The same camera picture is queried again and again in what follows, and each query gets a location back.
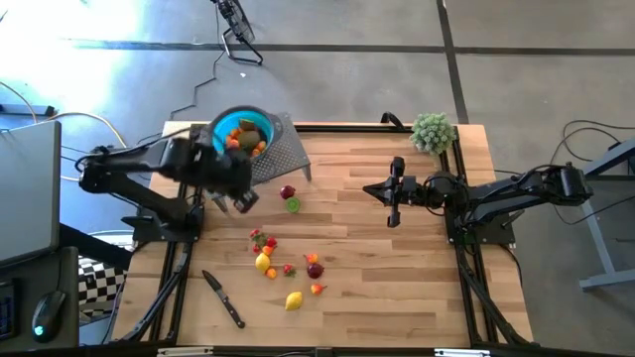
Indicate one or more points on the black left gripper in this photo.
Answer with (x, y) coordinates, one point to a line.
(223, 173)

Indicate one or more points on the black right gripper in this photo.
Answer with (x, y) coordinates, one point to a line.
(407, 191)

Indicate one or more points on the olive green toy fruit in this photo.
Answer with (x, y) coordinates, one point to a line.
(249, 139)

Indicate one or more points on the green toy lime half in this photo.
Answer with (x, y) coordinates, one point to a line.
(246, 124)
(292, 205)

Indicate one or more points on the red toy strawberry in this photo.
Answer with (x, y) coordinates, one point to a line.
(271, 242)
(256, 248)
(289, 270)
(255, 233)

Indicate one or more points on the yellow toy lemon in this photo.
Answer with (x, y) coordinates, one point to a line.
(293, 301)
(262, 262)

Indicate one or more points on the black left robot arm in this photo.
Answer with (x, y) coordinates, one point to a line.
(129, 168)

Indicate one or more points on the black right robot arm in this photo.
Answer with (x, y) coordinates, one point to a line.
(516, 193)

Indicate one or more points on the blue collapsible colander bowl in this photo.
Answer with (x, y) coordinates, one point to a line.
(268, 124)

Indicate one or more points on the gray perforated metal riser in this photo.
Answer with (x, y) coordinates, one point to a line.
(288, 158)

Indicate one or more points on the dark red toy apple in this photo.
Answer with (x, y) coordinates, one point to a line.
(287, 192)
(315, 271)

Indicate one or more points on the green potted plant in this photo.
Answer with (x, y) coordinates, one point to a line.
(432, 133)

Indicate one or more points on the black floor fan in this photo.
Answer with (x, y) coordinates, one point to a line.
(243, 30)

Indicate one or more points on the black kitchen knife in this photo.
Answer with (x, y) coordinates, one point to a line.
(223, 299)

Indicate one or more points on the black white checkerboard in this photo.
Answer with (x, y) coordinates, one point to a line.
(96, 285)

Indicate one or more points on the dark desk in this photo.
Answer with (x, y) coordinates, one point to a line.
(72, 297)

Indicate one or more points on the black computer mouse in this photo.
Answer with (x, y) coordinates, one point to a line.
(48, 316)

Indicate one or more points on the black keyboard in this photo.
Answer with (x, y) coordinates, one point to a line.
(7, 310)

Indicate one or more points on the silver bracket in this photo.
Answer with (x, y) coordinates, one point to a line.
(461, 353)
(183, 352)

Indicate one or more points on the gray metal table frame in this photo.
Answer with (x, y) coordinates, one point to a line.
(607, 278)

